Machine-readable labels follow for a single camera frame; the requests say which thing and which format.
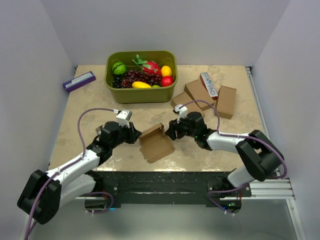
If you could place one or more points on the small green toy fruit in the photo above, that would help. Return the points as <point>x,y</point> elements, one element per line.
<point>155,86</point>

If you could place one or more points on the green toy watermelon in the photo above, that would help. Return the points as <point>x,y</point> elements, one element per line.
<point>119,68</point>

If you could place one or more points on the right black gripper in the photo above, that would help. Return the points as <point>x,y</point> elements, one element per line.
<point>175,126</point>

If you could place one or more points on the brown snack wrapper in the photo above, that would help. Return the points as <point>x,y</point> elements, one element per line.
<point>99,130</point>

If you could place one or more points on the yellow toy mango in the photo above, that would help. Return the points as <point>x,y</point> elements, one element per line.
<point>140,85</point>

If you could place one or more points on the folded brown box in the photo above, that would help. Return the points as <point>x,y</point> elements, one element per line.
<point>197,91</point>
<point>226,101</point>
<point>184,98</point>

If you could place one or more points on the red toy grapes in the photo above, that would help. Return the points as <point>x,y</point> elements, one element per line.
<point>133,76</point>

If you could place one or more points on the dark blue toy grapes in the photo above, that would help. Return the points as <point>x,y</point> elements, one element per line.
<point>117,81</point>

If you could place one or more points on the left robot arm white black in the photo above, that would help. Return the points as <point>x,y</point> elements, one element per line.
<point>45,192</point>

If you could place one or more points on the pink toy dragon fruit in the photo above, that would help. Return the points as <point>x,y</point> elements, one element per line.
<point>149,67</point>

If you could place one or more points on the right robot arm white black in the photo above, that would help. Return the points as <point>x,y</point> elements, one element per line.
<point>259,156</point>

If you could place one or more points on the front folded brown box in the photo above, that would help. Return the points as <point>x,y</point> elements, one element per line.
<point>184,98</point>

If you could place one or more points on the middle folded brown box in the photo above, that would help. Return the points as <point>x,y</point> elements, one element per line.
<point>197,91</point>

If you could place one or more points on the olive green plastic basket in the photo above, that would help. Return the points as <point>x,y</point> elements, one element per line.
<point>141,95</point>

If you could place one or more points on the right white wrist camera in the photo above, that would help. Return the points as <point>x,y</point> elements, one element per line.
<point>181,111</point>

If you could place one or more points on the yellow orange toy lemon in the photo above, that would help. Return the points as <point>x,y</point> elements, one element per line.
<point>166,71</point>

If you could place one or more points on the aluminium frame rail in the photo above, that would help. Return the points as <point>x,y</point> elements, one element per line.
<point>280,189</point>

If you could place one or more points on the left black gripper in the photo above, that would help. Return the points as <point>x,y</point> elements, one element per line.
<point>133,134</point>

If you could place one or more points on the red toy apple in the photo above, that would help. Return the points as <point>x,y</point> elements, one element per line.
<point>167,81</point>

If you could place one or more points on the right folded brown box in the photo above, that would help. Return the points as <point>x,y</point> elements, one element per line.
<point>226,101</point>

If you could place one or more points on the red white toothpaste box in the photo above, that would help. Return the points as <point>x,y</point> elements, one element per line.
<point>208,84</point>

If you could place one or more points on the brown paper box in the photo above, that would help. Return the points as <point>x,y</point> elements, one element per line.
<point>155,144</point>

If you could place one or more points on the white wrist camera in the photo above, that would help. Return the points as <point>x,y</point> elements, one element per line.
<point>123,118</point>
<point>181,111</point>

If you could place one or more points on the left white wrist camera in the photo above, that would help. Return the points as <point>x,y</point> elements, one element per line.
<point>123,118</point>

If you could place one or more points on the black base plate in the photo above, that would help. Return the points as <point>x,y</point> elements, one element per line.
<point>116,188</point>

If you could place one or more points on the purple flat box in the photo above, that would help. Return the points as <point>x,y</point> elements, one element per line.
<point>78,82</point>

